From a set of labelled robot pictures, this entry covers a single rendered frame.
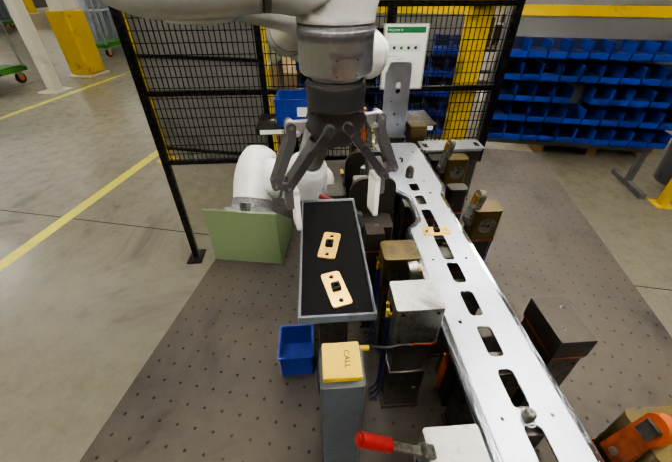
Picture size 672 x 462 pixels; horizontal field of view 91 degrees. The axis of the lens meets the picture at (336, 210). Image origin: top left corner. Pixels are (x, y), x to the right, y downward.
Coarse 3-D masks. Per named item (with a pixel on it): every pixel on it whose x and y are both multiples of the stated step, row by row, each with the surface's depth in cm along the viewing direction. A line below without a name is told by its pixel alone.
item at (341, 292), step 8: (336, 272) 67; (328, 280) 65; (336, 280) 65; (328, 288) 63; (336, 288) 62; (344, 288) 63; (336, 296) 62; (344, 296) 62; (336, 304) 60; (344, 304) 60
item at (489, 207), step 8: (488, 208) 105; (496, 208) 105; (480, 216) 105; (488, 216) 105; (496, 216) 105; (472, 224) 107; (480, 224) 107; (488, 224) 107; (496, 224) 107; (472, 232) 108; (480, 232) 109; (488, 232) 109; (472, 240) 110; (480, 240) 111; (488, 240) 111; (480, 248) 114; (488, 248) 115; (480, 256) 116
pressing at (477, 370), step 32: (416, 160) 142; (416, 192) 121; (416, 224) 105; (448, 224) 106; (448, 288) 84; (480, 288) 84; (448, 320) 77; (480, 320) 77; (512, 320) 77; (480, 352) 70; (512, 352) 70; (480, 384) 65; (544, 384) 65; (480, 416) 60; (512, 416) 60; (544, 416) 60; (576, 416) 60; (512, 448) 56; (576, 448) 56
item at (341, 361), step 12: (324, 348) 54; (336, 348) 54; (348, 348) 54; (324, 360) 52; (336, 360) 52; (348, 360) 52; (360, 360) 52; (324, 372) 50; (336, 372) 50; (348, 372) 50; (360, 372) 50
